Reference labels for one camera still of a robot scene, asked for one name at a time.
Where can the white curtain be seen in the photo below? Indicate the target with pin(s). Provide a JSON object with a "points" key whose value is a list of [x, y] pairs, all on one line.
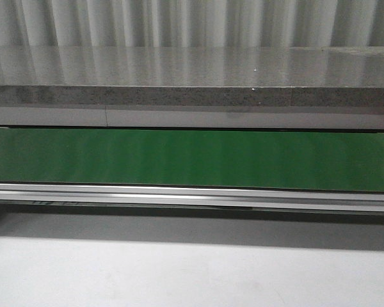
{"points": [[193, 23]]}

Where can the grey granite counter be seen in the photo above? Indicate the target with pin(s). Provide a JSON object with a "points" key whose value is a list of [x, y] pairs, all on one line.
{"points": [[310, 88]]}

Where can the green conveyor belt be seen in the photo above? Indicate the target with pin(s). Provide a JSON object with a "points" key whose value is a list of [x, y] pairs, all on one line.
{"points": [[284, 170]]}

